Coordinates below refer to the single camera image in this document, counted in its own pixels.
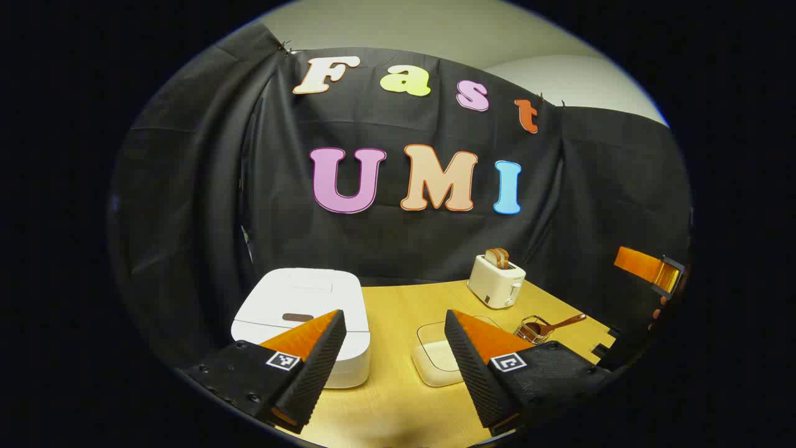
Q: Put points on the white toaster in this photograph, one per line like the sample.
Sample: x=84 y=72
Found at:
x=494 y=286

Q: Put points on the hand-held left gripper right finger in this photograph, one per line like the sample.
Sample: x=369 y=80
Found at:
x=476 y=373

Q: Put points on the white rice cooker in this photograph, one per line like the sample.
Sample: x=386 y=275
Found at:
x=298 y=292

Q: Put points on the clear-lidded rice box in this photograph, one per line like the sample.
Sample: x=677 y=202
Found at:
x=435 y=364

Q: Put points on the brown wooden spoon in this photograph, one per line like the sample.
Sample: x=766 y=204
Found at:
x=563 y=322

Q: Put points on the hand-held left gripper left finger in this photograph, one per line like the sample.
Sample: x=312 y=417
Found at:
x=320 y=367

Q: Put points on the black backdrop cloth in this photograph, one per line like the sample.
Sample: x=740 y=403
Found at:
x=404 y=249

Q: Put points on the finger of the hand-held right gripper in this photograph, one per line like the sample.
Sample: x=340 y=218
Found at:
x=643 y=266

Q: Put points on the toasted bread slice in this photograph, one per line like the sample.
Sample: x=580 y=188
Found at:
x=490 y=258
x=504 y=257

